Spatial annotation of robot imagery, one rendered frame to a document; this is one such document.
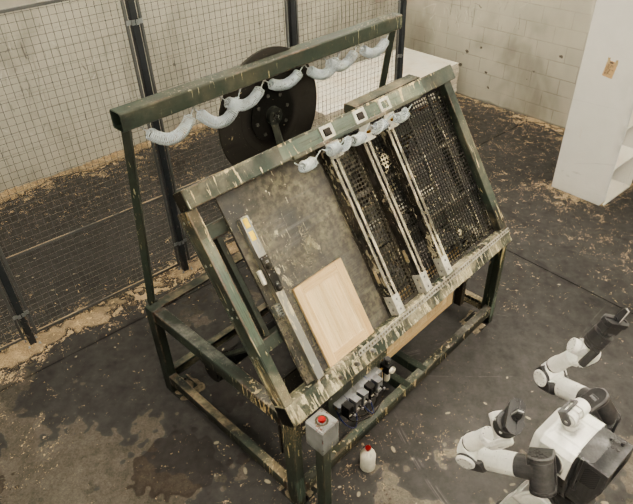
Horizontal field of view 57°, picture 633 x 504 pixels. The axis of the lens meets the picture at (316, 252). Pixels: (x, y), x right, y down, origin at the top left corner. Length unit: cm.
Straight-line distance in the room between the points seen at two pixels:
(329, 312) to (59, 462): 209
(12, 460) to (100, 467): 60
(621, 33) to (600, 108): 70
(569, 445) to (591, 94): 441
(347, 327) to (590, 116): 390
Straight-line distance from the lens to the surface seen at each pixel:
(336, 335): 326
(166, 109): 311
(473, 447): 244
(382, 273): 342
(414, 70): 825
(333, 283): 325
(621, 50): 617
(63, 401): 467
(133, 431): 431
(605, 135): 642
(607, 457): 253
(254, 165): 296
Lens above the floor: 329
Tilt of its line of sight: 37 degrees down
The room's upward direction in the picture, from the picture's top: 2 degrees counter-clockwise
